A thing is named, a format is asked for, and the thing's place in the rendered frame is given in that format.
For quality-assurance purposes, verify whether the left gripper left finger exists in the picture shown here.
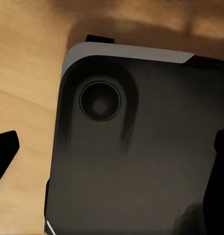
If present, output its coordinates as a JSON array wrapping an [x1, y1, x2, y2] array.
[[0, 130, 20, 179]]

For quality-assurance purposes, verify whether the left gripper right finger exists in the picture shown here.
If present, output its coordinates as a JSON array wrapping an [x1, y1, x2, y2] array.
[[214, 130, 224, 162]]

